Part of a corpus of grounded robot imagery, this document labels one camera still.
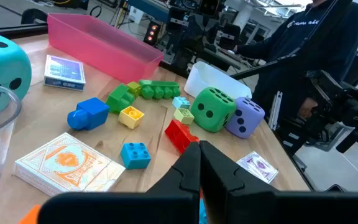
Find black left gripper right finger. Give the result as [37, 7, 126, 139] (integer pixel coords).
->
[200, 140, 358, 224]

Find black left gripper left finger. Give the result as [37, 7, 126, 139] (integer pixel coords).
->
[37, 141, 201, 224]

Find purple white card box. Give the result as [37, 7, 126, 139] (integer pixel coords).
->
[236, 151, 279, 184]

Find red knobbed toy block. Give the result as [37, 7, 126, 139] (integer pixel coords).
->
[164, 119, 200, 155]

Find purple foam die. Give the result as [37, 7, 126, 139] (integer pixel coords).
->
[225, 96, 266, 139]

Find pale green small brick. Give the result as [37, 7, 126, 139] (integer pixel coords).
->
[173, 108, 195, 126]

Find green foam die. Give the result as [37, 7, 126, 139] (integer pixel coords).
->
[190, 86, 237, 133]

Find pale cyan small brick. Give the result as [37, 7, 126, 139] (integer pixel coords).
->
[172, 96, 191, 110]

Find long green toy block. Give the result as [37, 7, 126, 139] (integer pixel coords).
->
[138, 79, 181, 100]

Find green knobbed toy block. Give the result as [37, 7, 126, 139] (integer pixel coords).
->
[105, 83, 135, 114]

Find orange toy block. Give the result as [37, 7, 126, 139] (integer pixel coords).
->
[17, 204, 42, 224]

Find blue white card box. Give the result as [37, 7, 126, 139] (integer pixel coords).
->
[44, 54, 86, 92]

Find yellow small toy brick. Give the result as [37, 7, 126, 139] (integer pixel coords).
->
[118, 105, 145, 130]

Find white plastic tray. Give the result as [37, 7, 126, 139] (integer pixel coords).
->
[183, 61, 253, 100]

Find orange white card box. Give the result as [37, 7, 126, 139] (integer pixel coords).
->
[14, 133, 126, 197]

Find blue knobbed toy block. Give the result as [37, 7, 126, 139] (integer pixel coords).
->
[67, 97, 110, 131]

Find pink plastic bin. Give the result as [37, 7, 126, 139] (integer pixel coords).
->
[47, 12, 165, 84]

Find black box red lights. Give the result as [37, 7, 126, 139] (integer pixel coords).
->
[143, 21, 162, 47]

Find black robot rig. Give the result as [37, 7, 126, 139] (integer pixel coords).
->
[163, 0, 242, 68]

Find person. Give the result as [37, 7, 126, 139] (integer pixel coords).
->
[232, 0, 358, 150]

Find teal foam die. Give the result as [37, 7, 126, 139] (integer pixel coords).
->
[0, 29, 33, 119]

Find black chair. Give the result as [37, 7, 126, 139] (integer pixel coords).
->
[20, 8, 48, 26]

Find silver metal bracket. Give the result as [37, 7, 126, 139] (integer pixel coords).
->
[268, 91, 283, 131]

